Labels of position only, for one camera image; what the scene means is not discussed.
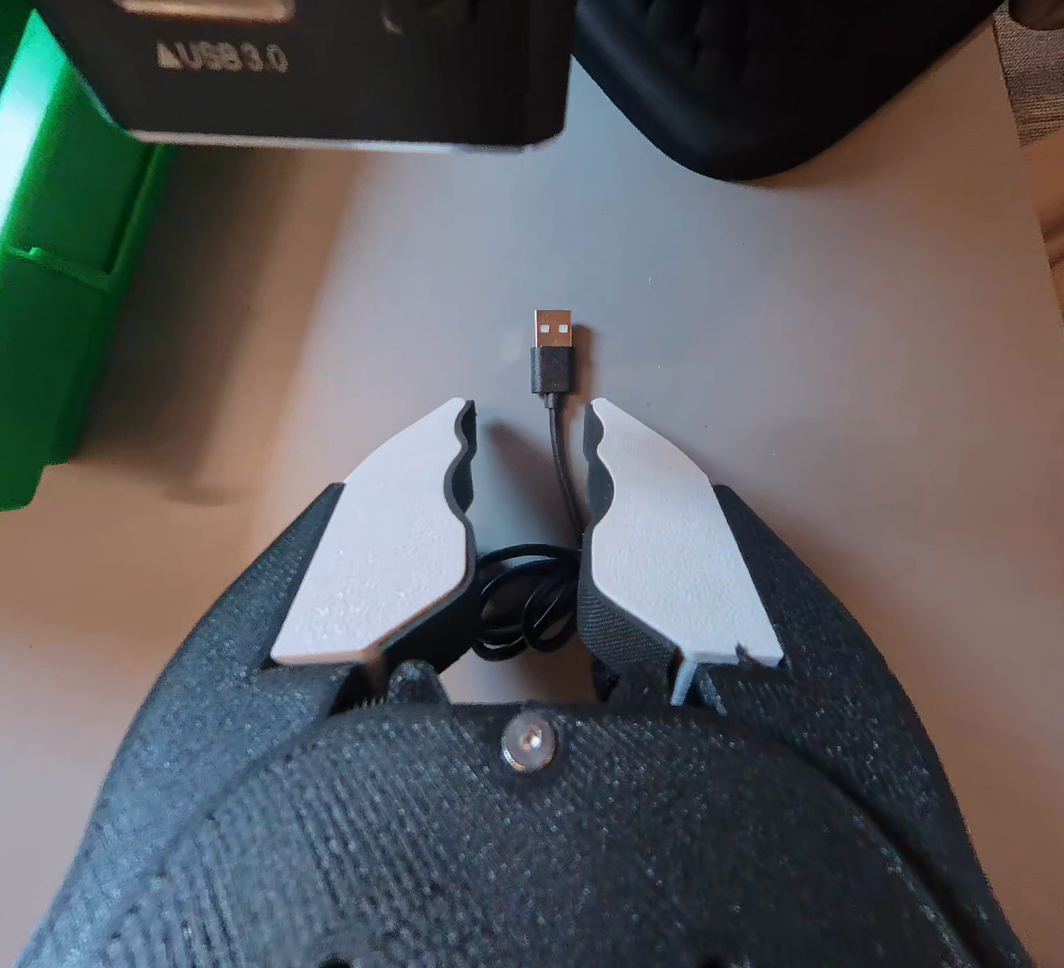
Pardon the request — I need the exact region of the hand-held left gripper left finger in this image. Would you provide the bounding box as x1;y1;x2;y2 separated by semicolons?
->
268;398;482;665

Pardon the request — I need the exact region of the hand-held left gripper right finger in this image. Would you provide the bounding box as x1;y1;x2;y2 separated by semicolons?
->
579;398;786;709

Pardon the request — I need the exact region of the black usb cable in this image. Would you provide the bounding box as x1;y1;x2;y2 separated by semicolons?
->
472;308;595;663

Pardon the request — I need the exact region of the black multi-port usb hub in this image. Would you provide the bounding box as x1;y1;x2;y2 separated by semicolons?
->
0;0;587;154

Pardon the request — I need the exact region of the green plastic bin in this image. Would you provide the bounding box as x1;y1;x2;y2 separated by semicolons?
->
0;0;177;512

